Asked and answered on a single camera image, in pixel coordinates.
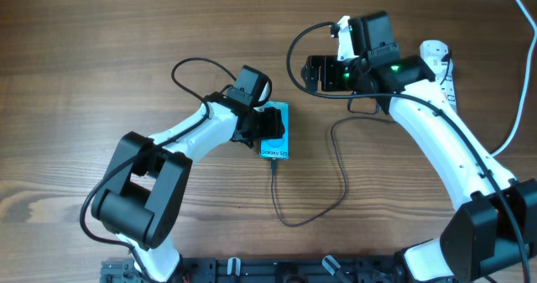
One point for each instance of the white power strip socket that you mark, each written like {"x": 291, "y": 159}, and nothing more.
{"x": 437, "y": 55}

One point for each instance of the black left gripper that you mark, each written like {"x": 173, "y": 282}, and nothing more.
{"x": 273, "y": 127}

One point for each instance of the teal Galaxy smartphone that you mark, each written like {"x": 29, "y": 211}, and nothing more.
{"x": 277, "y": 148}

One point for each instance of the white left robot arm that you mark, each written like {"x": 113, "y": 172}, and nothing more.
{"x": 140, "y": 195}

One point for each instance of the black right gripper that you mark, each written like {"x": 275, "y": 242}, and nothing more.
{"x": 329, "y": 64}

